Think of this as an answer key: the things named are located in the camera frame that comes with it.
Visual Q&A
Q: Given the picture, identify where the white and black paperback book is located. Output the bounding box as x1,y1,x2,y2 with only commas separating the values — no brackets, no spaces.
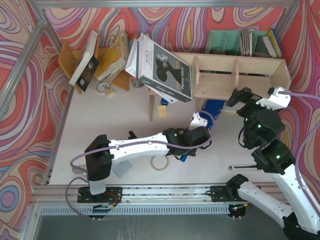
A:
69,30,100,92

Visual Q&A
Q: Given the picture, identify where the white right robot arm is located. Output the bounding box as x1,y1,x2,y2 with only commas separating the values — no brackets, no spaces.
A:
206,87,320,240

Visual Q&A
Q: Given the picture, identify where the large Twins story book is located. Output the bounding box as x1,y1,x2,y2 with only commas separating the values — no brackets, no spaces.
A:
125,34,193,103

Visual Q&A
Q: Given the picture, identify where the small grey stapler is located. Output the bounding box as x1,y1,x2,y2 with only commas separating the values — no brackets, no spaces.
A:
72,167,87,175

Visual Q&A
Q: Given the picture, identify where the stack of yellow books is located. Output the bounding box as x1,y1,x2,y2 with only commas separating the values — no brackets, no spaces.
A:
96,32,129,83

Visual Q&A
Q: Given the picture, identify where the yellow sticky note pad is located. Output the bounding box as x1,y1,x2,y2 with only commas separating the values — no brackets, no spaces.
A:
157,105,168,119

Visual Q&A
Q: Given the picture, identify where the blue microfiber duster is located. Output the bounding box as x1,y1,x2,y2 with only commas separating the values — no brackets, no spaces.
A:
180,98,226,162

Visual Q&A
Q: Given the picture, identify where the small blue sharpener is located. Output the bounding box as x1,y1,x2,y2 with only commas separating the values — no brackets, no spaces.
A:
160,98,169,106

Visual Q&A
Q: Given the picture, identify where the teal desk file organizer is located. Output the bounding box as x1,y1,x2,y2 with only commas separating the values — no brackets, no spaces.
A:
204,29,269,56

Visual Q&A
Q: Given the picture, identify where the pen cup with pens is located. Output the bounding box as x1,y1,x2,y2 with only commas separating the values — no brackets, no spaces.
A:
130,76,144,89

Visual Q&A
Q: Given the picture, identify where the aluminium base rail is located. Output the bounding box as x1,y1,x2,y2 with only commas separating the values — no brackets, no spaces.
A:
32,184,291,206

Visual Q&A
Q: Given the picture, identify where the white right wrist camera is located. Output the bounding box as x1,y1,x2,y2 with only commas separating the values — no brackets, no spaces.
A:
255,87,291,111

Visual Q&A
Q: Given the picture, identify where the gold binder clip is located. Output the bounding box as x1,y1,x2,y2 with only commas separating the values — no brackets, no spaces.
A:
104,86,115,97

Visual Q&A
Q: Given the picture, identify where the light wooden bookshelf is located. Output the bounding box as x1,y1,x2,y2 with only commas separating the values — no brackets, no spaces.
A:
148,51,292,122

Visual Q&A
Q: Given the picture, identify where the blue and yellow book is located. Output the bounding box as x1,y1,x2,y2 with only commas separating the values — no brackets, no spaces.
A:
262,28,283,58

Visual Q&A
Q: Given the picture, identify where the beige masking tape roll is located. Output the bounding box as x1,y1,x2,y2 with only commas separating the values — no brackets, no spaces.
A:
150,156,170,172

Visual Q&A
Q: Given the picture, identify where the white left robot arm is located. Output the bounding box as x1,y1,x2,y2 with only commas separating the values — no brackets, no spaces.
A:
84,126,212,196

